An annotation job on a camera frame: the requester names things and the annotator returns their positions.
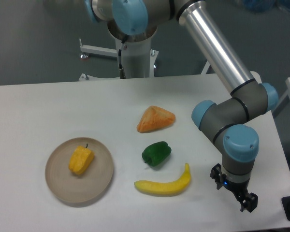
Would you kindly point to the green bell pepper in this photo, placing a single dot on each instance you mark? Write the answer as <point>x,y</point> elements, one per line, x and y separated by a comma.
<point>156,153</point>

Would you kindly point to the orange triangular bread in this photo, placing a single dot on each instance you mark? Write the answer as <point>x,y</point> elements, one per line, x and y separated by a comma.
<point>155,118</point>

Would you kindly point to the blue object in background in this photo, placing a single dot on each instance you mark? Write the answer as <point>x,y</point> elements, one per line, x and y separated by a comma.
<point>260,6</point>

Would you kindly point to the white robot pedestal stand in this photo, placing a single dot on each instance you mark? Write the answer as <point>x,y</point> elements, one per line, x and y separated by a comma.
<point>134,54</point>

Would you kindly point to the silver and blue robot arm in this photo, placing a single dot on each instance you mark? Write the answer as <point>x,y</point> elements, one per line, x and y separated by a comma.
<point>132,22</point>

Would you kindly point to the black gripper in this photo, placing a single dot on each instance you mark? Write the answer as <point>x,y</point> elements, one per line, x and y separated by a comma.
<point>237,185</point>

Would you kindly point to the yellow banana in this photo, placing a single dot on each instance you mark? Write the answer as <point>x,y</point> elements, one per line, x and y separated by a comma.
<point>167,188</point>

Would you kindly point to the beige round plate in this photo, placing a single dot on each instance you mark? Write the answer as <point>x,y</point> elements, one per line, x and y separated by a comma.
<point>79,190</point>

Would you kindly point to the yellow bell pepper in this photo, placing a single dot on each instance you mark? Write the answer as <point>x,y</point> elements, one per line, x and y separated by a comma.
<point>80,160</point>

